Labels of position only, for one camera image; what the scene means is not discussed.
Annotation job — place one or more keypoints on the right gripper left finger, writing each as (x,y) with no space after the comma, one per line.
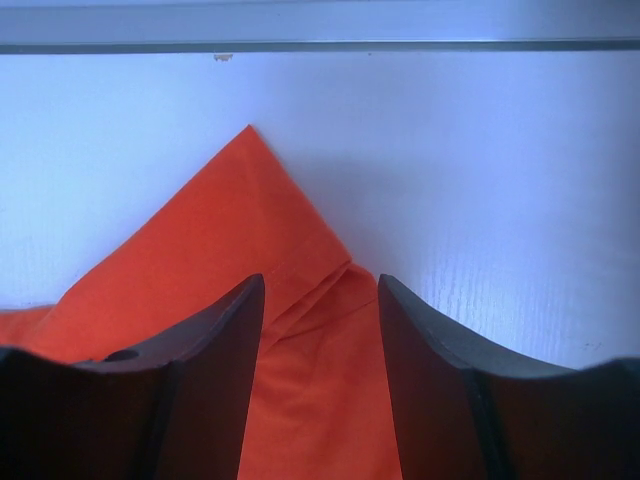
(174,406)

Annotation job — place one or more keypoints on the orange t shirt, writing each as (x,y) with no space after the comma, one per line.
(320,405)

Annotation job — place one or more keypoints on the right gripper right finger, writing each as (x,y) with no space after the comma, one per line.
(465,407)

